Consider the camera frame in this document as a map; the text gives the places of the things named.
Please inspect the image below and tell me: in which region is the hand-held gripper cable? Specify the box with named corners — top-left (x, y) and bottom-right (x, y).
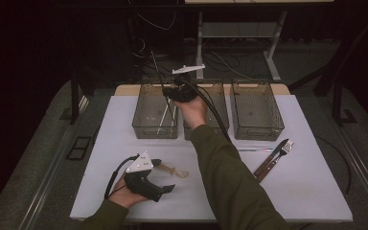
top-left (180, 78), bottom-right (233, 144)
top-left (103, 154), bottom-right (141, 199)

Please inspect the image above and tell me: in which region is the desk with grey metal legs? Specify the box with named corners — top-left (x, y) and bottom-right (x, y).
top-left (184, 0), bottom-right (334, 82)

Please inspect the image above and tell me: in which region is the black metal stand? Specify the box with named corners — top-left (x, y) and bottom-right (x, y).
top-left (70, 70), bottom-right (94, 126)
top-left (314, 12), bottom-right (368, 127)

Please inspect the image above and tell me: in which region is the right hand-held gripper cable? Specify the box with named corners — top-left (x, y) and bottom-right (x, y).
top-left (180, 78), bottom-right (233, 144)

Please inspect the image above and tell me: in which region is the smoked transparent plastic basket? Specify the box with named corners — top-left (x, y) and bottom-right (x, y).
top-left (183, 79), bottom-right (230, 142)
top-left (229, 79), bottom-right (286, 142)
top-left (131, 81), bottom-right (180, 140)

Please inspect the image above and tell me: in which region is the metal spoon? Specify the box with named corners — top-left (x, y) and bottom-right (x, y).
top-left (237, 147), bottom-right (276, 153)

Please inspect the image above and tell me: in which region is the person's right hand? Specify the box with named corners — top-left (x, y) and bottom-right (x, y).
top-left (172, 96), bottom-right (209, 130)

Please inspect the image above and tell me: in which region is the white hanging cable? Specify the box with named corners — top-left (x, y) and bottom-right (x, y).
top-left (136, 11), bottom-right (177, 32)

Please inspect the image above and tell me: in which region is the wooden spoon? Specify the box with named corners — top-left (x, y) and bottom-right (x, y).
top-left (154, 162), bottom-right (190, 179)

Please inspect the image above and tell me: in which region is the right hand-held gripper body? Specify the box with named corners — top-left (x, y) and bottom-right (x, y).
top-left (161, 63), bottom-right (207, 104)

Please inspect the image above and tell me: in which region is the tangle of black floor cables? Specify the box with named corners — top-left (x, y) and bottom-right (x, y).
top-left (140, 41), bottom-right (269, 81)

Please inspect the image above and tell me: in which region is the metal floor rail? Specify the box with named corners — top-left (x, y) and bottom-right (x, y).
top-left (332, 121), bottom-right (368, 221)
top-left (20, 95), bottom-right (89, 230)

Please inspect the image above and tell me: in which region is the left hand-held gripper cable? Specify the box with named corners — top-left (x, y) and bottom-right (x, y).
top-left (103, 154), bottom-right (141, 199)

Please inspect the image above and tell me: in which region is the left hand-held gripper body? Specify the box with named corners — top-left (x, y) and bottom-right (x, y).
top-left (123, 150), bottom-right (165, 203)

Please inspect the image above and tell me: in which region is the person's left hand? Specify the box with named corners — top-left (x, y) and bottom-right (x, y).
top-left (107, 177), bottom-right (150, 210)

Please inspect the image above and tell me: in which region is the thin black floor cable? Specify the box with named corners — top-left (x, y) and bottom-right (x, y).
top-left (314, 135), bottom-right (353, 196)

